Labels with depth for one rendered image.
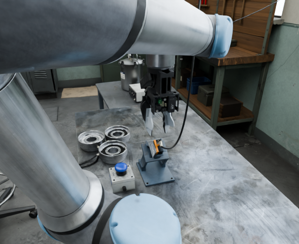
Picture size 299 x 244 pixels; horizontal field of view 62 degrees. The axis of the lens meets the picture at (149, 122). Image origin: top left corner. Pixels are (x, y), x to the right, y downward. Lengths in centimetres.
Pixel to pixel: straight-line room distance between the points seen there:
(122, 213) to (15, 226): 156
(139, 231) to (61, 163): 16
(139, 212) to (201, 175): 47
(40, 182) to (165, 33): 24
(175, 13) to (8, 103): 19
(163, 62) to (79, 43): 47
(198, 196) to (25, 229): 134
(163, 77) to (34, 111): 38
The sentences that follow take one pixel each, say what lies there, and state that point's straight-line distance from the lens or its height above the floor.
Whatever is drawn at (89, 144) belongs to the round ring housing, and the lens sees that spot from 98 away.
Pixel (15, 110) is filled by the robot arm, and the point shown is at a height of 124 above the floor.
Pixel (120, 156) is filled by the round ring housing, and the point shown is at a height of 83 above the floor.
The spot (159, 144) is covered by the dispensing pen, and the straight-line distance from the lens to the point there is 75.
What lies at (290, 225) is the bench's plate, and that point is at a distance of 81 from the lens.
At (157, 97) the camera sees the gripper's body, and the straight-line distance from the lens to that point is 65.
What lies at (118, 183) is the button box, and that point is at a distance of 79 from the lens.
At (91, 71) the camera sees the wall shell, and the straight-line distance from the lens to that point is 418.
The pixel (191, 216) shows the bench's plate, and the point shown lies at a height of 80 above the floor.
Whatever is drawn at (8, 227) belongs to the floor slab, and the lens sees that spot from 198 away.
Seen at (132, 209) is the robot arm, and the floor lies 103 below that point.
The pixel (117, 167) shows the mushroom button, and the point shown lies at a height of 87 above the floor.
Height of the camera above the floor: 135
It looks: 28 degrees down
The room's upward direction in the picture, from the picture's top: straight up
